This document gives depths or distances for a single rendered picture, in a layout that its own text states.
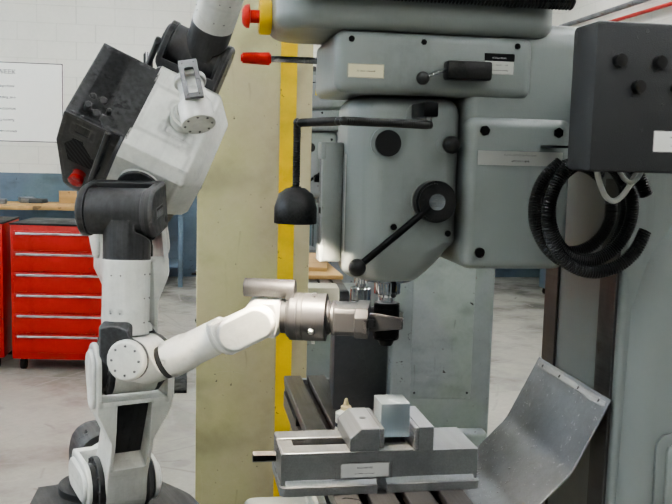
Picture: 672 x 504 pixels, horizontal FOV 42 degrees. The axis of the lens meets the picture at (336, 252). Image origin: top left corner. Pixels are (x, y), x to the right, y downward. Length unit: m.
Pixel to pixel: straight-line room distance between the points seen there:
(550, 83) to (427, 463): 0.68
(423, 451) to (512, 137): 0.56
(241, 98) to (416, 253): 1.86
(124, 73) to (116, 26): 8.81
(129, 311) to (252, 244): 1.64
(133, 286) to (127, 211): 0.14
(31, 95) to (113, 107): 8.91
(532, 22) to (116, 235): 0.83
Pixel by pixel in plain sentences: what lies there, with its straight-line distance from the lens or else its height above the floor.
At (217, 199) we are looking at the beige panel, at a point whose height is 1.35.
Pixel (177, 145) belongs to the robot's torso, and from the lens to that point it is 1.78.
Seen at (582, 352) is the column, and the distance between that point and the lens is 1.71.
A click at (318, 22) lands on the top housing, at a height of 1.74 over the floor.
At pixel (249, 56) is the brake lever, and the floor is 1.70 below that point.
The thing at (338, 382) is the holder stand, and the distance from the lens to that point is 1.98.
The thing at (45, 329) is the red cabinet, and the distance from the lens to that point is 6.25.
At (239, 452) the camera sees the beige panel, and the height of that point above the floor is 0.38.
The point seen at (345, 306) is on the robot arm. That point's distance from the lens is 1.59.
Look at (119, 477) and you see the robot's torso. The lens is 2.29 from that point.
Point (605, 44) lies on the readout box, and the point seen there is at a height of 1.69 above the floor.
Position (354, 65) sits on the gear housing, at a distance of 1.44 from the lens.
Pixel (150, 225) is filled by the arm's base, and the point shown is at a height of 1.39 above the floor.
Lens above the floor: 1.53
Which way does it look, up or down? 7 degrees down
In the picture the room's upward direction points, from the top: 1 degrees clockwise
